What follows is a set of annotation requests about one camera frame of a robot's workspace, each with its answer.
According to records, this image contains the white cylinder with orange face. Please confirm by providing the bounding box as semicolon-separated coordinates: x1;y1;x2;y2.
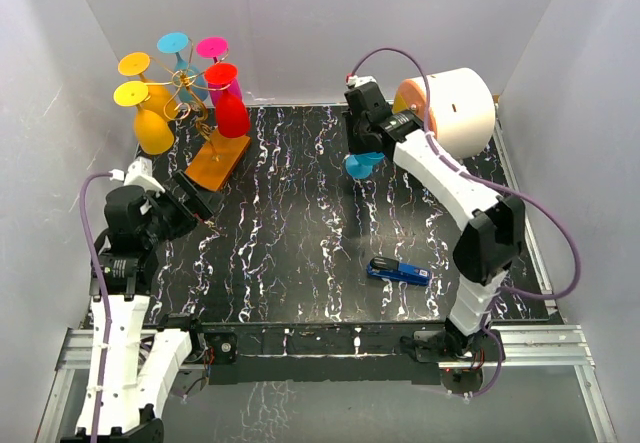
392;68;496;160

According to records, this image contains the blue wine glass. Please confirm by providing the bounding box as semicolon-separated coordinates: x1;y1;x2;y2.
157;32;209;104
345;152;385;180

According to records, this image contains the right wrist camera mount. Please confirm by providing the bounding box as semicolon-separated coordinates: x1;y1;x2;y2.
346;74;376;90

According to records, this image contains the red wine glass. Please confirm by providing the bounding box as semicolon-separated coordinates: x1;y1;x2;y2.
204;62;250;138

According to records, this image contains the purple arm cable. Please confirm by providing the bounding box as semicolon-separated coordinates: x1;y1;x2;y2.
349;47;582;399
79;171;126;443

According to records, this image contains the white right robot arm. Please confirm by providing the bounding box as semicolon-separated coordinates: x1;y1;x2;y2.
343;76;525;360

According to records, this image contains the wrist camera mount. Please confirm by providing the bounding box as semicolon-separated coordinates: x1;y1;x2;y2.
109;157;165;194
346;74;376;90

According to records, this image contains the pink wine glass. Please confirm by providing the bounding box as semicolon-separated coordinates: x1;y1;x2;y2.
196;36;229;106

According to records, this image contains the blue black stapler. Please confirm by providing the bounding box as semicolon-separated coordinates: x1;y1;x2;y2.
366;256;431;286

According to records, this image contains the orange-yellow wine glass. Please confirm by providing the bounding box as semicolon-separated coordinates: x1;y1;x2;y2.
117;51;176;119

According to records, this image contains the aluminium frame rail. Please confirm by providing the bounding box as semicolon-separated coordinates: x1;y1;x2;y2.
37;107;619;443

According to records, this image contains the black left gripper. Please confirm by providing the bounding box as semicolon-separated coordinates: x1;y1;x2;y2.
142;170;224;247

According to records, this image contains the wooden rack base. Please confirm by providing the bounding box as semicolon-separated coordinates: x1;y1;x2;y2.
186;130;251;191

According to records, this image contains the gold wire wine glass rack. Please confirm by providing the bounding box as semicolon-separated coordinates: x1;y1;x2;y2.
148;39;220;162

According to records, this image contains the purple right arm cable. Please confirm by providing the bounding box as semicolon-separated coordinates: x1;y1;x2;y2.
349;47;582;399

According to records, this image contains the yellow wine glass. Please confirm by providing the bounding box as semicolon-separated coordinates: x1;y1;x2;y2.
113;81;174;155

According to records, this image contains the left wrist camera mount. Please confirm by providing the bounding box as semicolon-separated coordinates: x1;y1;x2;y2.
109;157;165;194

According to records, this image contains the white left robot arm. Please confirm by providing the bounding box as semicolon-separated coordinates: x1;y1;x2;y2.
67;169;220;442

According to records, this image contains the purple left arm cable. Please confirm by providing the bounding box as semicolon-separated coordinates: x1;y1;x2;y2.
79;171;126;443

